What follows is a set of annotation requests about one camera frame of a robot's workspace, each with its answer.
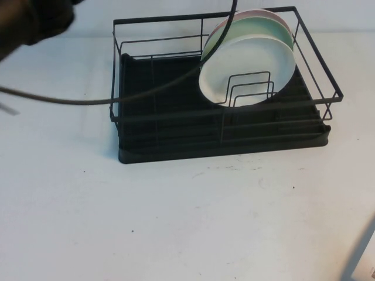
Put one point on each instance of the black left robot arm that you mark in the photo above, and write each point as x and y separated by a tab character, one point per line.
29	23

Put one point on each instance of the white round plate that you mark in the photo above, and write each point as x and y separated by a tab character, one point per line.
249	58

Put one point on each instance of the green round plate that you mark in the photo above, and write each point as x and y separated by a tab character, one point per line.
255	27

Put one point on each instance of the pink round plate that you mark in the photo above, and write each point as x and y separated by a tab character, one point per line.
263	12

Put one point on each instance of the black plastic drain tray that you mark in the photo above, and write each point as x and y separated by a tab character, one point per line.
175	153

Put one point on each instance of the white printed paper sheet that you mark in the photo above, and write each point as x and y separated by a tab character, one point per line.
367	272

